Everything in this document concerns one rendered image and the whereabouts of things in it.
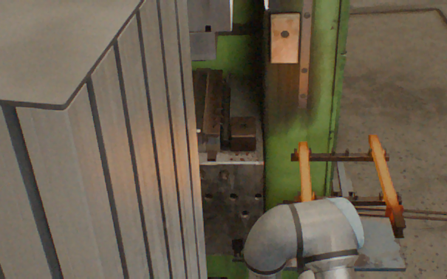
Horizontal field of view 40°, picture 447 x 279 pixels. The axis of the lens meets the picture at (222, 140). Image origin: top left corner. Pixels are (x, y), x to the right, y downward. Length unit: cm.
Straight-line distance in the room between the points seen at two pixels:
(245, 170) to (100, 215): 169
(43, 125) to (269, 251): 101
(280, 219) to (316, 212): 8
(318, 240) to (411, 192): 213
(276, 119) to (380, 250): 57
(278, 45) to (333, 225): 85
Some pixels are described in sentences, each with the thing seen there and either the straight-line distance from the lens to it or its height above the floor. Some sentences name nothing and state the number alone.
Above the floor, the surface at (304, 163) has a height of 98.
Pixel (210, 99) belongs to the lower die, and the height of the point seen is 99.
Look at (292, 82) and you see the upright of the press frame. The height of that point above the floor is 110.
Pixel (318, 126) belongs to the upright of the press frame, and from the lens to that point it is 224.
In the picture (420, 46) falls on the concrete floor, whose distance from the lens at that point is 480.
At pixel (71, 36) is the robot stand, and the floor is 203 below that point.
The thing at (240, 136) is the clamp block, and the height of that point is 98.
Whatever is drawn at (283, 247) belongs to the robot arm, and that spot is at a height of 125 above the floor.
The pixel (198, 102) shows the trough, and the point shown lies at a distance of 223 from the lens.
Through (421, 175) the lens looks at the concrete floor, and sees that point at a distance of 354.
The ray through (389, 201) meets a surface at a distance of 186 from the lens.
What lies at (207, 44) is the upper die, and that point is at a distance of 188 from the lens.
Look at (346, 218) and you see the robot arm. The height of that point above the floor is 129.
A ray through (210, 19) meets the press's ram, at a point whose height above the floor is 141.
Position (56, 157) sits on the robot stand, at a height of 199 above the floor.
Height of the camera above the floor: 220
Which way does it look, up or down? 37 degrees down
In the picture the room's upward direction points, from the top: 2 degrees counter-clockwise
